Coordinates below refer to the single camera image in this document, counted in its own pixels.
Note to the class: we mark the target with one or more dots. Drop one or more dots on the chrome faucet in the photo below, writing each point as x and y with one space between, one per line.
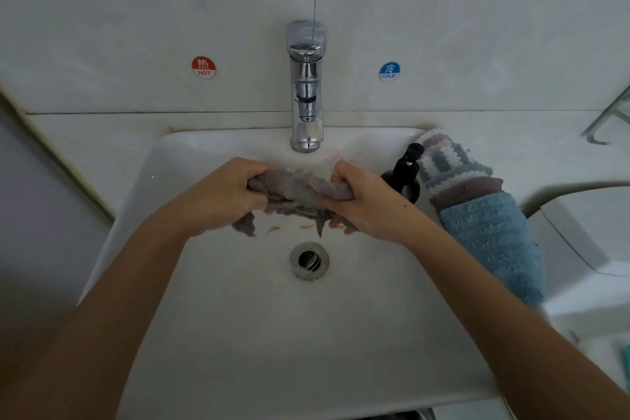
306 85

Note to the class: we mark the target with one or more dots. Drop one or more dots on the black pump soap bottle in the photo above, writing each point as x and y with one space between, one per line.
406 174

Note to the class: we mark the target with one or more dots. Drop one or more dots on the person's left hand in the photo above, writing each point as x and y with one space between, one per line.
217 198

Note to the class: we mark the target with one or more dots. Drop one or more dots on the person's right hand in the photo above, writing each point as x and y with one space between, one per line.
379 208

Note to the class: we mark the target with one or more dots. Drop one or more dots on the grey yellow striped cloth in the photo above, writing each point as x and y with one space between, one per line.
453 161

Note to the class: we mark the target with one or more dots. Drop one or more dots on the red round sticker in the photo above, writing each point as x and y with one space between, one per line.
204 66

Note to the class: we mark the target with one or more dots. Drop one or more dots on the white ceramic sink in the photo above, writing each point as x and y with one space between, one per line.
315 341

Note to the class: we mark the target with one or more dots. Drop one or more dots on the white toilet tank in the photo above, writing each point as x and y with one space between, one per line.
586 257

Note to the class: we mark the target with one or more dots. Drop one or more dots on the white toilet lid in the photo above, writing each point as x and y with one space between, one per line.
605 370

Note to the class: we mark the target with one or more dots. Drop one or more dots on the pink white striped cloth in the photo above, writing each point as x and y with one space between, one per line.
440 137

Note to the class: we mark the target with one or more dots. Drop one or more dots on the blue stained cloth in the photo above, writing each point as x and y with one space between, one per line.
497 243

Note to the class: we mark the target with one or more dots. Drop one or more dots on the grey stained cloth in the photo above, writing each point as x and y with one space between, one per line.
295 193

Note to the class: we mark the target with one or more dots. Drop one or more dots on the metal wall shelf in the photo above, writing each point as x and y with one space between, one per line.
610 119

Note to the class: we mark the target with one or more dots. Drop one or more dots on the blue round sticker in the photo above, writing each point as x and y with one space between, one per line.
390 71

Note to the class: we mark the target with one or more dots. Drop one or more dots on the person's right forearm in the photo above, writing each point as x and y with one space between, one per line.
522 341

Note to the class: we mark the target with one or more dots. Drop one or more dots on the person's left forearm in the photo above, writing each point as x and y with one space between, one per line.
89 331

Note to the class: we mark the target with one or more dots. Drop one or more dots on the metal sink drain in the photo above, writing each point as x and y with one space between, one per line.
309 260

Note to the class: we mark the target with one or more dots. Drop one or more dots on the gray patterned trousers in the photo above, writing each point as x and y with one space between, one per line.
394 415

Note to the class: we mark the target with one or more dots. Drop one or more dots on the teal tube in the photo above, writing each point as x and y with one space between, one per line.
626 364

